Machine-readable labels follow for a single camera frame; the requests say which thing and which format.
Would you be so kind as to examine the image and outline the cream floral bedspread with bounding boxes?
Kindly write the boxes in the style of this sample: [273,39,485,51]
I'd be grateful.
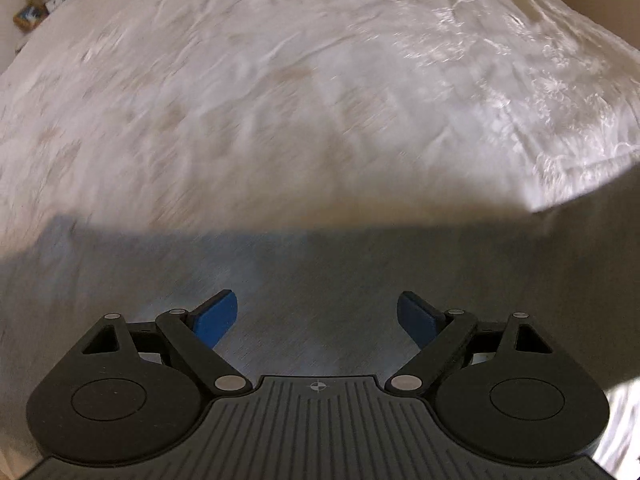
[0,0,640,480]

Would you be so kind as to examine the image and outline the grey speckled pants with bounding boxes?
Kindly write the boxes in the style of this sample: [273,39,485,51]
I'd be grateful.
[0,160,640,480]

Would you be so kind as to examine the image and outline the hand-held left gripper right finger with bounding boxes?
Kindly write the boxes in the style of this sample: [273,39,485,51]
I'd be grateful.
[384,291,553,400]

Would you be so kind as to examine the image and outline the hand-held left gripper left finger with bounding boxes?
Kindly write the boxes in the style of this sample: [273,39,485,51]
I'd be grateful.
[80,289,253,401]

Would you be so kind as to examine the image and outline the cream nightstand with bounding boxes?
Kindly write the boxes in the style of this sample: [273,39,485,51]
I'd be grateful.
[12,0,91,57]

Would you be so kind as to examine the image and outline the wooden picture frame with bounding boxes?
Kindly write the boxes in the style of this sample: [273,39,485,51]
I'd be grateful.
[13,2,52,31]

